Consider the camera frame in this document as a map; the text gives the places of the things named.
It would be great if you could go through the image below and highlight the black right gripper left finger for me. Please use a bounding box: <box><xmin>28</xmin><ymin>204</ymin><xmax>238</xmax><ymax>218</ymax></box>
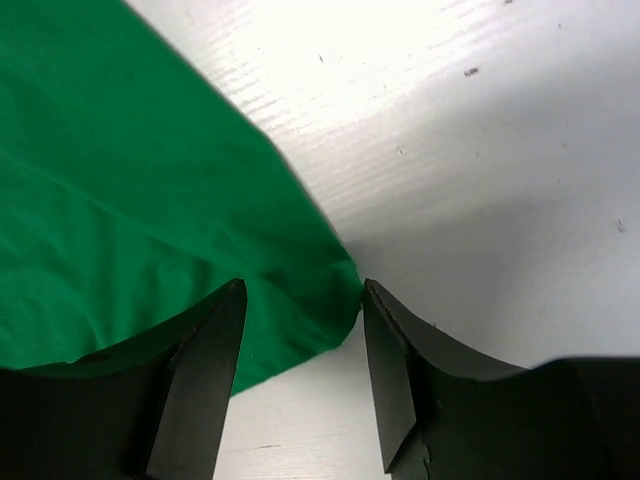
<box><xmin>1</xmin><ymin>279</ymin><xmax>247</xmax><ymax>479</ymax></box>

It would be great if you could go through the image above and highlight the green t shirt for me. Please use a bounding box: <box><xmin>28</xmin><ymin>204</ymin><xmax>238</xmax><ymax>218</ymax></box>
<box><xmin>1</xmin><ymin>1</ymin><xmax>362</xmax><ymax>392</ymax></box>

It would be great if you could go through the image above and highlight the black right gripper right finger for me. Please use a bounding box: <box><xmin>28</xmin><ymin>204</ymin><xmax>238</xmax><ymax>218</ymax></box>
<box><xmin>363</xmin><ymin>280</ymin><xmax>639</xmax><ymax>479</ymax></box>

